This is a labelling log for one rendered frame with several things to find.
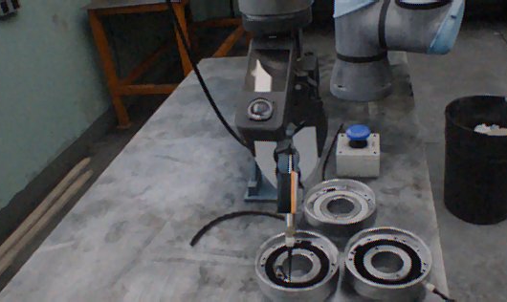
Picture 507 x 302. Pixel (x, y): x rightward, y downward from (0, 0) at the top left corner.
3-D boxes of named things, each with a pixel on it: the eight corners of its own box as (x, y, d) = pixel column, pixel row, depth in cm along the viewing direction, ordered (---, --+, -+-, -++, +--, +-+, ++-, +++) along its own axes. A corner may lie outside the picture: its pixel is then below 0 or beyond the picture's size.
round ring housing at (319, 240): (329, 322, 52) (327, 298, 50) (246, 303, 56) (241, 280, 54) (347, 259, 60) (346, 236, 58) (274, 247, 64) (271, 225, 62)
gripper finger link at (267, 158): (286, 166, 60) (287, 103, 55) (279, 194, 55) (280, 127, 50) (262, 164, 60) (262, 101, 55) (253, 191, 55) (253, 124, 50)
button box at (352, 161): (379, 178, 75) (380, 153, 72) (337, 177, 77) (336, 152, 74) (379, 152, 82) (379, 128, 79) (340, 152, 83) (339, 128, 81)
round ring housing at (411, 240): (328, 285, 57) (327, 262, 55) (371, 238, 63) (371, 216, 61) (404, 326, 50) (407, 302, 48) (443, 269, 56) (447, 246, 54)
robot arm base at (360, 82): (332, 76, 115) (330, 38, 110) (393, 75, 111) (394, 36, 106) (327, 101, 102) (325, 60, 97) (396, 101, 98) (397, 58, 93)
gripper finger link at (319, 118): (334, 150, 52) (321, 79, 48) (333, 157, 50) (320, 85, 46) (293, 154, 53) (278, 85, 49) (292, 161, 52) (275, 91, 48)
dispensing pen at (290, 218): (274, 287, 52) (275, 141, 53) (280, 278, 56) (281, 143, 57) (293, 288, 51) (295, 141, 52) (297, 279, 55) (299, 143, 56)
